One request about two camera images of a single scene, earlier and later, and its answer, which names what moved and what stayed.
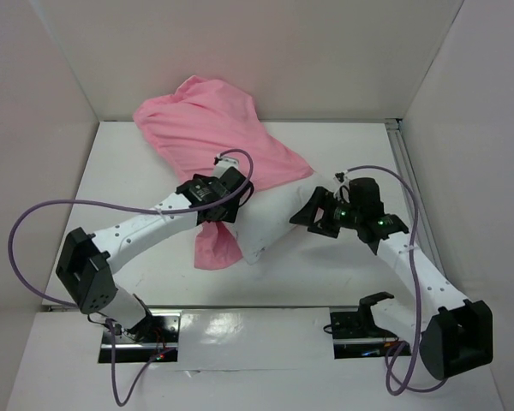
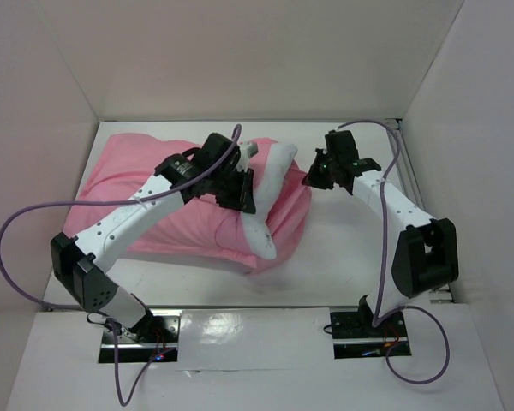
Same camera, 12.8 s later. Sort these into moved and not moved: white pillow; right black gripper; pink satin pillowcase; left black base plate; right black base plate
Moved: white pillow; pink satin pillowcase; right black gripper
Not moved: right black base plate; left black base plate
